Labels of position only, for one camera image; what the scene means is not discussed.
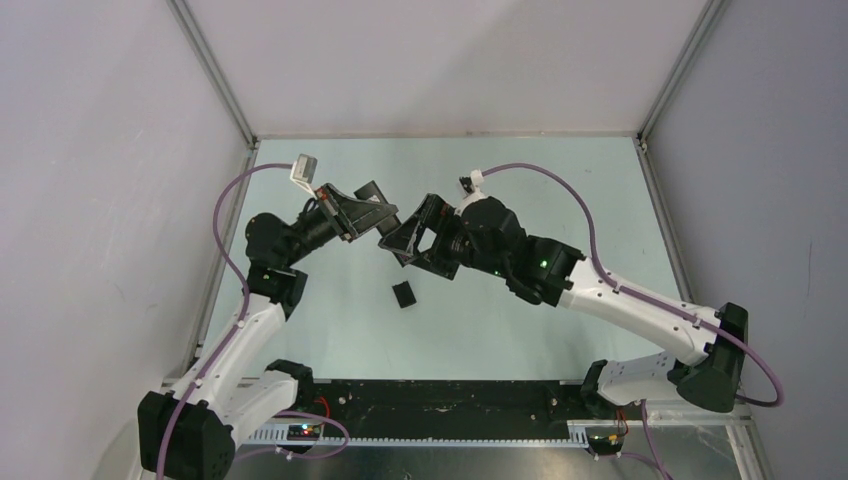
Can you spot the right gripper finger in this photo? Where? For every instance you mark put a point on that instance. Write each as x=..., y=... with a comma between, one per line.
x=409, y=234
x=408, y=253

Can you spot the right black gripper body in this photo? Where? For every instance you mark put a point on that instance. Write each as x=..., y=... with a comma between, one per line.
x=450, y=247

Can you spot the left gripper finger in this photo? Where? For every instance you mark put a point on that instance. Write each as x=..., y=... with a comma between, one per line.
x=355, y=205
x=357, y=224

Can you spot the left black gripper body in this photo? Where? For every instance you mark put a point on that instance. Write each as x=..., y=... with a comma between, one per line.
x=337, y=222

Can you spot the black battery cover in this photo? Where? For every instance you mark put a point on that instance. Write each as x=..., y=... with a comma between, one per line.
x=404, y=295

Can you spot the black remote control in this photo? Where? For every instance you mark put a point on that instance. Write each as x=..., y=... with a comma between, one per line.
x=372, y=193

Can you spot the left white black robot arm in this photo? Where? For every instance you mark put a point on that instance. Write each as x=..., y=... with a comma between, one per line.
x=225, y=358

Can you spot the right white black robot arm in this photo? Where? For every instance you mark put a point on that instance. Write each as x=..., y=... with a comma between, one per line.
x=700, y=361

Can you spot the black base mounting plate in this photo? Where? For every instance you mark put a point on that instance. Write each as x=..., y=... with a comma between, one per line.
x=464, y=410

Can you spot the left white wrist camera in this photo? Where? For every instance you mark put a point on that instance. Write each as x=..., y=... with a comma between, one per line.
x=302, y=173

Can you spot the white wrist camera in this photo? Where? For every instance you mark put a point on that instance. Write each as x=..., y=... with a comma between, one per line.
x=471, y=187
x=302, y=173

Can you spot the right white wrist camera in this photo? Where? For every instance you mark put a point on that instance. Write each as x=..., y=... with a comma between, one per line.
x=471, y=187

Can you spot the aluminium frame rail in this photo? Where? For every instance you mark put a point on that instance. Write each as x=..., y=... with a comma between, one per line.
x=306, y=426

